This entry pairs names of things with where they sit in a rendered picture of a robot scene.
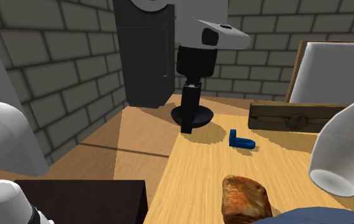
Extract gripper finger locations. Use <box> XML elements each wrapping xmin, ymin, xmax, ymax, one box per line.
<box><xmin>180</xmin><ymin>81</ymin><xmax>203</xmax><ymax>135</ymax></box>

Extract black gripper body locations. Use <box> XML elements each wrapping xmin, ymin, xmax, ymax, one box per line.
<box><xmin>176</xmin><ymin>45</ymin><xmax>219</xmax><ymax>84</ymax></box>

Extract black bowl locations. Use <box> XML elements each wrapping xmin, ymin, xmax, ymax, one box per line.
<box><xmin>170</xmin><ymin>105</ymin><xmax>214</xmax><ymax>129</ymax></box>

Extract light wooden table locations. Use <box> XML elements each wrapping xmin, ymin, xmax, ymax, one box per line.
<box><xmin>113</xmin><ymin>93</ymin><xmax>354</xmax><ymax>224</ymax></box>

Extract brown wooden box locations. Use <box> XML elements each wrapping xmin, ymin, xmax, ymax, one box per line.
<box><xmin>247</xmin><ymin>101</ymin><xmax>349</xmax><ymax>134</ymax></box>

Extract brown bread loaf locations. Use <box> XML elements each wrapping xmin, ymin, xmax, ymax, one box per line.
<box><xmin>221</xmin><ymin>174</ymin><xmax>274</xmax><ymax>224</ymax></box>

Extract dark robot stand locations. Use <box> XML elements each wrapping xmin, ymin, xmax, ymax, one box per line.
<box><xmin>13</xmin><ymin>179</ymin><xmax>149</xmax><ymax>224</ymax></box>

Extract white glass vase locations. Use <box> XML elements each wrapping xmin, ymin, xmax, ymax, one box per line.
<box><xmin>308</xmin><ymin>76</ymin><xmax>354</xmax><ymax>198</ymax></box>

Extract blue round object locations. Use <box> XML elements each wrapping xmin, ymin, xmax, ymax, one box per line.
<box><xmin>250</xmin><ymin>206</ymin><xmax>354</xmax><ymax>224</ymax></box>

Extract blue L-shaped bracket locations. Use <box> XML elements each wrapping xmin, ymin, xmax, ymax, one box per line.
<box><xmin>229</xmin><ymin>129</ymin><xmax>257</xmax><ymax>151</ymax></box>

